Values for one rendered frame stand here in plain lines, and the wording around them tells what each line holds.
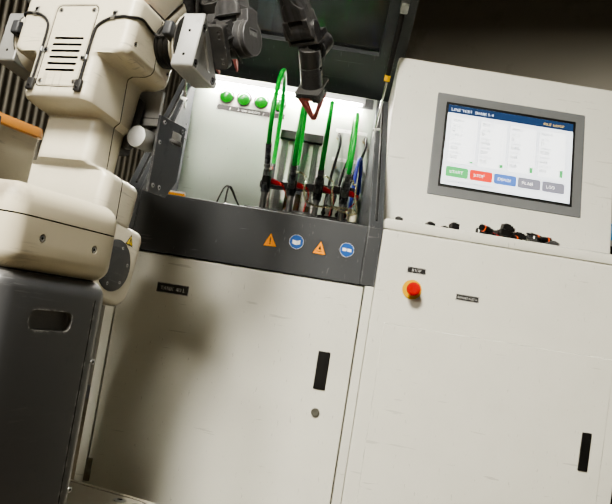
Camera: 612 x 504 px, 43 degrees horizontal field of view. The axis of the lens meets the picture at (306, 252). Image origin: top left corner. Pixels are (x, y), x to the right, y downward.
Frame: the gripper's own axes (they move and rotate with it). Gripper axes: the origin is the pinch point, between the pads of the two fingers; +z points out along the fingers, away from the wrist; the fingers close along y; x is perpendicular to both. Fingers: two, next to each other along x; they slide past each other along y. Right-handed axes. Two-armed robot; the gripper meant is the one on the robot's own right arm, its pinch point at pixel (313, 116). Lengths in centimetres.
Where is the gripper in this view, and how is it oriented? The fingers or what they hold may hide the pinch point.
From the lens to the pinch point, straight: 213.0
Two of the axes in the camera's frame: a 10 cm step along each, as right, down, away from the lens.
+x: -9.6, -1.4, 2.6
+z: 0.5, 7.8, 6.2
